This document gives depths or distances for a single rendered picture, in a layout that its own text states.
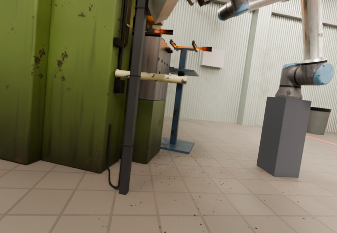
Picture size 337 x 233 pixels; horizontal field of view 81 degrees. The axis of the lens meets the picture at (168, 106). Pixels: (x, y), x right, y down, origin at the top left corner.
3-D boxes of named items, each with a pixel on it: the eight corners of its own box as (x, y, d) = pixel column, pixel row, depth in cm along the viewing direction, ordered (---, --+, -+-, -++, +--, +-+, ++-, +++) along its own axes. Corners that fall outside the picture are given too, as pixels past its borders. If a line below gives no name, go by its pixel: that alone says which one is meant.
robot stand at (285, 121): (278, 166, 175) (289, 99, 170) (298, 177, 153) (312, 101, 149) (256, 165, 171) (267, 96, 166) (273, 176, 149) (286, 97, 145)
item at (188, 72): (198, 76, 214) (198, 75, 214) (193, 72, 175) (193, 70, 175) (171, 74, 221) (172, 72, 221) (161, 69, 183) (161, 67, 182)
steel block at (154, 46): (166, 99, 177) (171, 49, 174) (153, 100, 140) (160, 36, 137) (109, 92, 189) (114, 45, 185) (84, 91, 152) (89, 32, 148)
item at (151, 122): (160, 150, 180) (166, 100, 177) (146, 164, 143) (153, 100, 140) (105, 140, 192) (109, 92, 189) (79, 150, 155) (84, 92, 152)
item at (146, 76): (187, 85, 116) (188, 76, 115) (186, 85, 111) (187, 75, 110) (118, 78, 125) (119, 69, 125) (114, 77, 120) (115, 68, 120)
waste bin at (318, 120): (313, 131, 465) (317, 107, 461) (332, 136, 420) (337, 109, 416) (296, 130, 457) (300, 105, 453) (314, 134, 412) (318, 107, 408)
